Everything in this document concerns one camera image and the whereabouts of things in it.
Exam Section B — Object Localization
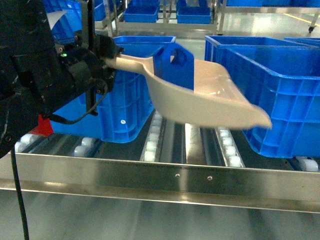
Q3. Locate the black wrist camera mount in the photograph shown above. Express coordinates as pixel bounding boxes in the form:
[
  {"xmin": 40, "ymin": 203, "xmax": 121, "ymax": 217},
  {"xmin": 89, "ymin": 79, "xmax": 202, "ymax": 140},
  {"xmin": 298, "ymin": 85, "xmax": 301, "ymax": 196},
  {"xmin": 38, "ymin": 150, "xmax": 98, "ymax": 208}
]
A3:
[{"xmin": 74, "ymin": 0, "xmax": 95, "ymax": 51}]

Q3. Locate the steel shelf rack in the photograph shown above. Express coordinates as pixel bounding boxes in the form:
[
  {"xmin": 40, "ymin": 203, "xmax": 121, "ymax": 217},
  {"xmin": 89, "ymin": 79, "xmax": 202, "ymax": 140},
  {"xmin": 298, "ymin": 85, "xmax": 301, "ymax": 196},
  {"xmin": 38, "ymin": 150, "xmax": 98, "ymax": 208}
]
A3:
[{"xmin": 0, "ymin": 107, "xmax": 320, "ymax": 213}]

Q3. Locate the blue plastic bin left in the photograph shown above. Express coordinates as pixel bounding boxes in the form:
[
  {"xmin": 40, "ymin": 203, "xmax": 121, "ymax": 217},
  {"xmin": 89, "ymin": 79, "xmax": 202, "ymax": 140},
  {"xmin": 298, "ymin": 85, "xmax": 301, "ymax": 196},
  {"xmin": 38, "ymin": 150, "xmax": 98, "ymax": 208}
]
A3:
[{"xmin": 51, "ymin": 36, "xmax": 176, "ymax": 143}]

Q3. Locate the blue background bin centre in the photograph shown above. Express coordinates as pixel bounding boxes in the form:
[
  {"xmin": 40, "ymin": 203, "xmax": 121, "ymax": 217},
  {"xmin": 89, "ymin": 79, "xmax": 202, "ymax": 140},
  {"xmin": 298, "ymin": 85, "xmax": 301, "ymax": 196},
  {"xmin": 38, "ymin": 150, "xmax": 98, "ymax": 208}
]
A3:
[{"xmin": 123, "ymin": 5, "xmax": 158, "ymax": 23}]

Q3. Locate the blue background bin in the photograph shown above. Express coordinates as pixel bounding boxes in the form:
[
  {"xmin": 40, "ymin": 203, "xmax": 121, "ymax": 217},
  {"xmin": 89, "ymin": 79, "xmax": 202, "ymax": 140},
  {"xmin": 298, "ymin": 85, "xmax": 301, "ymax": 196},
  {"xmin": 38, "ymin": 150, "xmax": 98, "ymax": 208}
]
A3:
[
  {"xmin": 176, "ymin": 6, "xmax": 212, "ymax": 24},
  {"xmin": 123, "ymin": 5, "xmax": 158, "ymax": 23}
]

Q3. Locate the blue plastic jug part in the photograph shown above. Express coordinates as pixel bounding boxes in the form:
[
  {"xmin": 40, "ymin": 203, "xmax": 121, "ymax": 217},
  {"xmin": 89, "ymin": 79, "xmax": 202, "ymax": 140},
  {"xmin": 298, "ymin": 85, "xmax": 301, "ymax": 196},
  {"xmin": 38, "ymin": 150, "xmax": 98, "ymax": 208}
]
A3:
[{"xmin": 153, "ymin": 43, "xmax": 195, "ymax": 90}]

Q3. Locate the blue plastic bin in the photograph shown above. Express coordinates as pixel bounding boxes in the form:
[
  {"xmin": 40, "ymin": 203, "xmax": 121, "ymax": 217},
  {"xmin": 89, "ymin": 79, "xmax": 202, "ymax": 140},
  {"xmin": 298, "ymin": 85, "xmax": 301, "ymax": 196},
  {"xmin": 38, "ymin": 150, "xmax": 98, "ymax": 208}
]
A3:
[
  {"xmin": 51, "ymin": 36, "xmax": 176, "ymax": 143},
  {"xmin": 204, "ymin": 35, "xmax": 320, "ymax": 158}
]

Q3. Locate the black cable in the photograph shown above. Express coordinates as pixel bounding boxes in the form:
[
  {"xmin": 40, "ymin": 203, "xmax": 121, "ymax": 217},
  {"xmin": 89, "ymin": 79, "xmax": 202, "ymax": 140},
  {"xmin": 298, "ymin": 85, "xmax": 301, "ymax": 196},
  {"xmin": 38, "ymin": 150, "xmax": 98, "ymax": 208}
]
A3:
[{"xmin": 10, "ymin": 79, "xmax": 109, "ymax": 240}]

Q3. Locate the blue plastic bin right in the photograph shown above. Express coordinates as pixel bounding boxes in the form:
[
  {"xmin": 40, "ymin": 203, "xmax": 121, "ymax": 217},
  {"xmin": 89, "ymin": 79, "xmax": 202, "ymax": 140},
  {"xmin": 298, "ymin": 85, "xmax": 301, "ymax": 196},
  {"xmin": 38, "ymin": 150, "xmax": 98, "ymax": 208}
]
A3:
[{"xmin": 204, "ymin": 35, "xmax": 320, "ymax": 158}]

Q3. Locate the blue background bin right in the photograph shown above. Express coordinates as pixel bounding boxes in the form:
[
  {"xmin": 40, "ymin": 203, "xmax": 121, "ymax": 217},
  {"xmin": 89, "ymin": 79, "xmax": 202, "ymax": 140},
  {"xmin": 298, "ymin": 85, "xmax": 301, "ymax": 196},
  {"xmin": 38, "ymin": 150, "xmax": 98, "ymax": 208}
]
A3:
[{"xmin": 176, "ymin": 6, "xmax": 212, "ymax": 24}]

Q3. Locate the beige plastic dustpan tray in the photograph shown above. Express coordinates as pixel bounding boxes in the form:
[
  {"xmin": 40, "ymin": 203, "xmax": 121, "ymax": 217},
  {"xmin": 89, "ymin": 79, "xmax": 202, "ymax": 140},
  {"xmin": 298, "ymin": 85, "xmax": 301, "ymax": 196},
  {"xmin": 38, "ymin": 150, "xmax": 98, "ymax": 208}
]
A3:
[{"xmin": 104, "ymin": 54, "xmax": 272, "ymax": 130}]

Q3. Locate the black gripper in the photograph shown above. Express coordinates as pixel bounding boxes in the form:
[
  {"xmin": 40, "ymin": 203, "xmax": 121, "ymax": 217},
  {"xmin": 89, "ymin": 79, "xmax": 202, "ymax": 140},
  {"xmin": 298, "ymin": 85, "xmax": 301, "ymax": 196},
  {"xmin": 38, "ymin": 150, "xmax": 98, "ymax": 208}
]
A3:
[{"xmin": 58, "ymin": 33, "xmax": 124, "ymax": 97}]

